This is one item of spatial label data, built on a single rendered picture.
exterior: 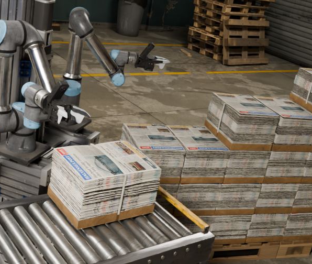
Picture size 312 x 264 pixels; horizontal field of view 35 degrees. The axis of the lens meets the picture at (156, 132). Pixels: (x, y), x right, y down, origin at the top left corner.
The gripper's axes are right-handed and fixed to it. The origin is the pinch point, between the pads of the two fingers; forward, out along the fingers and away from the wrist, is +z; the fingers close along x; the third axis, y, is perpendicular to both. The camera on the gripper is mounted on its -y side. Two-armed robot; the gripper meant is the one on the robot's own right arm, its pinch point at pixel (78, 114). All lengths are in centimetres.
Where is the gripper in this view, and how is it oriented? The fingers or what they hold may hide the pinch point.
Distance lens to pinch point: 193.1
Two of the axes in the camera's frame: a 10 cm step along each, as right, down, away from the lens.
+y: -2.8, 9.2, 2.8
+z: 7.0, 4.0, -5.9
